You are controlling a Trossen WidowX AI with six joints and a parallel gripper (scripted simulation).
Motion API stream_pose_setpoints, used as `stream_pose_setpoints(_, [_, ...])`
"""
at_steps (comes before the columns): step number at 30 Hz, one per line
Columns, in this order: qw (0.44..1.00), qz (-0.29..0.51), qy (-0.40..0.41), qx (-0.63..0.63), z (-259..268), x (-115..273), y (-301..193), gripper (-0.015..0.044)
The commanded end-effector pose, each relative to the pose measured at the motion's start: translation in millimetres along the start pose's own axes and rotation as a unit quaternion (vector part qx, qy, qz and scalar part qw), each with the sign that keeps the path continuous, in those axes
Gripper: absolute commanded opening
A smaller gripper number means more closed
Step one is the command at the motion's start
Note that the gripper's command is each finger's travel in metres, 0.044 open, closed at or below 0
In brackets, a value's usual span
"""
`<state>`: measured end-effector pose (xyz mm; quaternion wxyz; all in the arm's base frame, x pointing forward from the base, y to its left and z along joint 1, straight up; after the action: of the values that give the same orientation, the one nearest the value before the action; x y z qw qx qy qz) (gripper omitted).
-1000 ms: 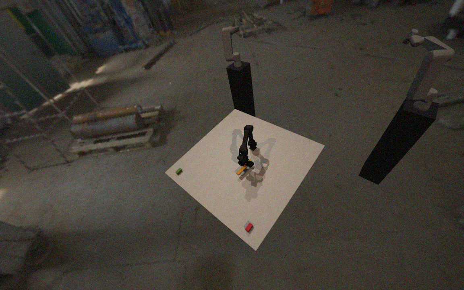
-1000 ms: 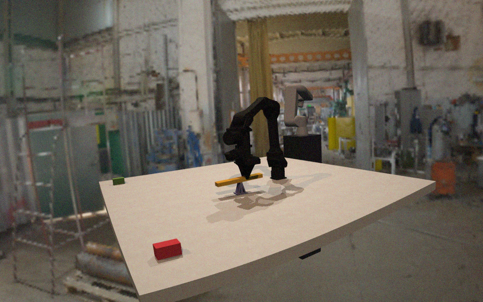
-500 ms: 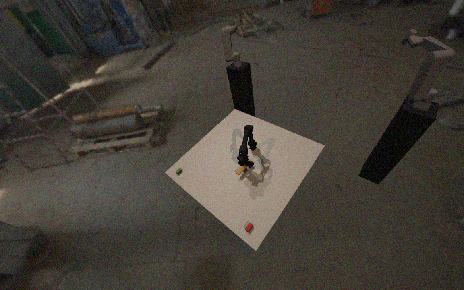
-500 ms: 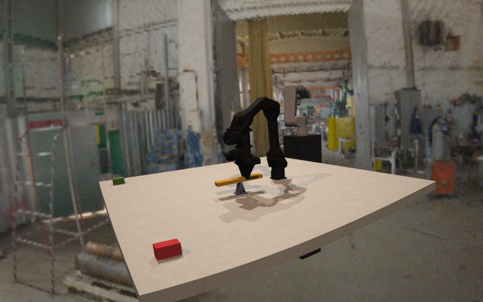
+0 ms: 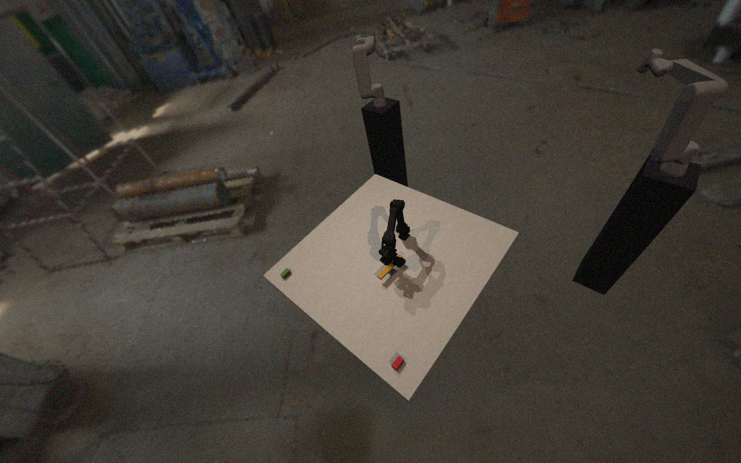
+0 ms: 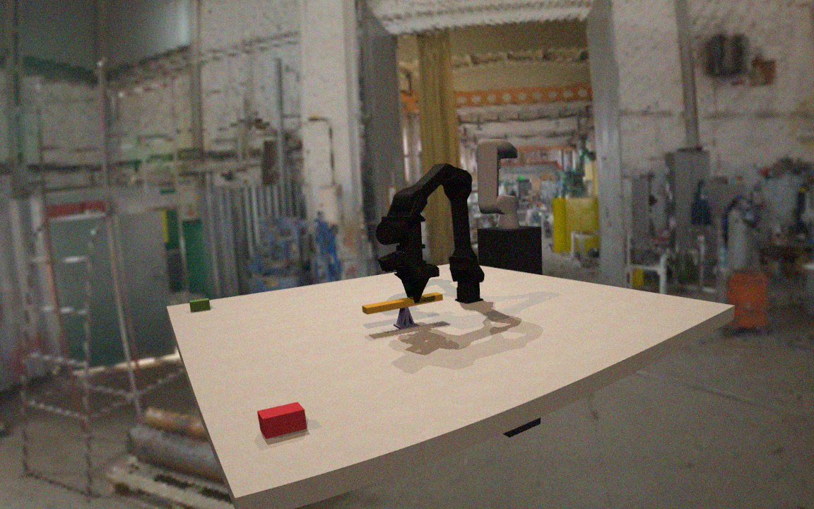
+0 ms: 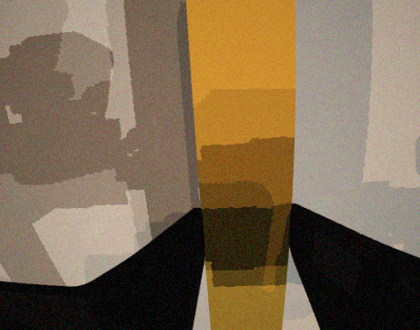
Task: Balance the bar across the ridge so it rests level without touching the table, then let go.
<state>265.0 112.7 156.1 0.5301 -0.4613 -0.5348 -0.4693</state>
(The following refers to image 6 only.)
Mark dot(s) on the orange bar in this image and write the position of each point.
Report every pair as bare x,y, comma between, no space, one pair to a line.
401,303

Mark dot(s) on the red rectangular block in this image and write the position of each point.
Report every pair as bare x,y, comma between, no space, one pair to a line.
281,420

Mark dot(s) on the green rectangular block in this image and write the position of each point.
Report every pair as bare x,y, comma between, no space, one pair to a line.
199,305

